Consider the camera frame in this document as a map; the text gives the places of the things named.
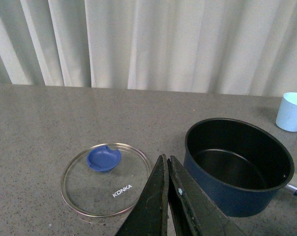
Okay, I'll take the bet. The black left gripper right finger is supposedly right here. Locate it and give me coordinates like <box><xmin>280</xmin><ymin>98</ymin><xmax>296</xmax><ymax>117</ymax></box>
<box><xmin>167</xmin><ymin>156</ymin><xmax>245</xmax><ymax>236</ymax></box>

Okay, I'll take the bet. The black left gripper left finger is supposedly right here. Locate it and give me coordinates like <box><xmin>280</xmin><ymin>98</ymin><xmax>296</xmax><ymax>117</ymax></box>
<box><xmin>116</xmin><ymin>154</ymin><xmax>168</xmax><ymax>236</ymax></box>

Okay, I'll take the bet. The glass lid with blue knob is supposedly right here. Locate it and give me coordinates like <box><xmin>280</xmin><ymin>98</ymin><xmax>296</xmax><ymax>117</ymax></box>
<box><xmin>61</xmin><ymin>143</ymin><xmax>152</xmax><ymax>217</ymax></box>

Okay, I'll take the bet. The light blue plastic cup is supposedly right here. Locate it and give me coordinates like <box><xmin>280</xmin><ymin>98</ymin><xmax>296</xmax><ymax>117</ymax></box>
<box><xmin>275</xmin><ymin>92</ymin><xmax>297</xmax><ymax>132</ymax></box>

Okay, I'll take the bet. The white pleated curtain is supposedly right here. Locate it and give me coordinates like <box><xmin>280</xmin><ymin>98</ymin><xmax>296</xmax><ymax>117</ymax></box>
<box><xmin>0</xmin><ymin>0</ymin><xmax>297</xmax><ymax>96</ymax></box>

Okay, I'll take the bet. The blue saucepan with handle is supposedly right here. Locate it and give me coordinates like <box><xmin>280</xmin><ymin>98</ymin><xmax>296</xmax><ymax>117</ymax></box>
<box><xmin>184</xmin><ymin>118</ymin><xmax>297</xmax><ymax>217</ymax></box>

